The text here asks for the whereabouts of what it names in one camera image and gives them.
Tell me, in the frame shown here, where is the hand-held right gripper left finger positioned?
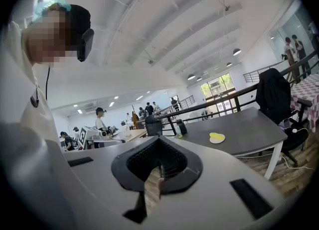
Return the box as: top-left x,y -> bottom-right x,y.
63,135 -> 162,230

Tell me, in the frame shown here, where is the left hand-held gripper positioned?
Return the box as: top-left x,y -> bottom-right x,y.
78,125 -> 109,148

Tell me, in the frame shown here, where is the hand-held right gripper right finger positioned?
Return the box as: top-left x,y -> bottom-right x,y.
146,135 -> 286,230

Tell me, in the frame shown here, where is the white plate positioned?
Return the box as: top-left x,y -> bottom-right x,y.
209,133 -> 226,144

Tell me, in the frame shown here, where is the row of ceiling light panels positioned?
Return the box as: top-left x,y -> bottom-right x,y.
72,90 -> 152,115

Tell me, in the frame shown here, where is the wooden coat stand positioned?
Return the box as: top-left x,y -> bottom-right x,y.
131,104 -> 141,129

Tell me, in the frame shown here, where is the black water bottle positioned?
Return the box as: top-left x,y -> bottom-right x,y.
175,118 -> 188,135

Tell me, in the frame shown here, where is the black mesh office chair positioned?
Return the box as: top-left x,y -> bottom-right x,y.
145,115 -> 163,137

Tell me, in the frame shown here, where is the person in white shirt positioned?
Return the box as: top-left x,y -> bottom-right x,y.
0,20 -> 66,157

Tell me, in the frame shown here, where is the black metal railing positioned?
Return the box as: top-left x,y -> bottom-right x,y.
136,48 -> 319,137

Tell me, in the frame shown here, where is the glass entrance door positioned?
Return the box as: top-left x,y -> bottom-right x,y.
200,72 -> 237,116

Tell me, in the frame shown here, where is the black office chair with jacket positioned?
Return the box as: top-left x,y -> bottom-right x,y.
256,68 -> 313,167

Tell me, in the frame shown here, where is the person's head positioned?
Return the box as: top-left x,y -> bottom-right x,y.
24,4 -> 92,66

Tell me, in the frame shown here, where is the grey metal railing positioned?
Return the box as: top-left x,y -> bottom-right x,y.
242,61 -> 287,84

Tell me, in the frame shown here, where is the red checkered tablecloth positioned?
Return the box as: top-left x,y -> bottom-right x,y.
290,73 -> 319,133

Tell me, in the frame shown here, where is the teal hair cap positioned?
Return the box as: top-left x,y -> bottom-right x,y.
31,0 -> 72,23

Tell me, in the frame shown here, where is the black beaded necklace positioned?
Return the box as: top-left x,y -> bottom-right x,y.
29,84 -> 40,109

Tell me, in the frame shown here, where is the thin black cable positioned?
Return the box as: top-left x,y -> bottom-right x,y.
45,65 -> 51,101

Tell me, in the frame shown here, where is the white floor cable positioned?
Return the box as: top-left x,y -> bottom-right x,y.
236,153 -> 316,172

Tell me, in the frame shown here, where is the black head camera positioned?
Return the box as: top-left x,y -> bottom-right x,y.
76,28 -> 95,63

